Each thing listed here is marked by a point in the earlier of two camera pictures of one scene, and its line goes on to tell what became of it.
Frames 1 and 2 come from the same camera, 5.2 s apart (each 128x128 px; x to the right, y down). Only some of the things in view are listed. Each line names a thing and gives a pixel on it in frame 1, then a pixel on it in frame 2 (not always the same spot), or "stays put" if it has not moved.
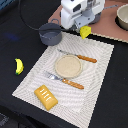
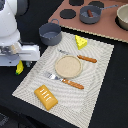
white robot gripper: x=83 y=12 to x=12 y=54
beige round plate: x=68 y=66 stays put
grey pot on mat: x=48 y=35 stays put
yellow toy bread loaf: x=46 y=97 stays put
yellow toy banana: x=19 y=66 stays put
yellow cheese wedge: x=85 y=31 to x=80 y=42
